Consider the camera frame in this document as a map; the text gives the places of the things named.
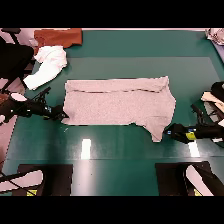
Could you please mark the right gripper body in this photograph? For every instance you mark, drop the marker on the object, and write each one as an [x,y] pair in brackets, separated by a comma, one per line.
[178,132]

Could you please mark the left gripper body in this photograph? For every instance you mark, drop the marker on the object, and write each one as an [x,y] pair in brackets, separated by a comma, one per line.
[58,114]

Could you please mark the grey T-shirt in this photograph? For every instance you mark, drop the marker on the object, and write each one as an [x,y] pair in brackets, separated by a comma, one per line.
[116,103]

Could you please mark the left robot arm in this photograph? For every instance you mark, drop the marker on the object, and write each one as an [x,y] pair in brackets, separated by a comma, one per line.
[16,107]

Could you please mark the cream garment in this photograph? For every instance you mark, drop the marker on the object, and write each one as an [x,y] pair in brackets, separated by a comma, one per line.
[210,97]

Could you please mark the white garment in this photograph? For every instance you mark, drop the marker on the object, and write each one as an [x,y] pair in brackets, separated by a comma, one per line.
[50,65]

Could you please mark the black garment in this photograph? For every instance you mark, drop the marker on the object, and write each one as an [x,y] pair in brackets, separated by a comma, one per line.
[218,89]

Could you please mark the black chair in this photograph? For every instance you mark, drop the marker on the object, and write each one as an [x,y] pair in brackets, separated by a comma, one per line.
[13,61]

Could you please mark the orange garment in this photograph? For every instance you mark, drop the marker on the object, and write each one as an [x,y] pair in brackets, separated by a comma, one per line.
[58,36]

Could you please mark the patterned pale garment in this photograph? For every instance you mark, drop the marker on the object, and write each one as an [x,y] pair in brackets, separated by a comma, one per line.
[216,35]

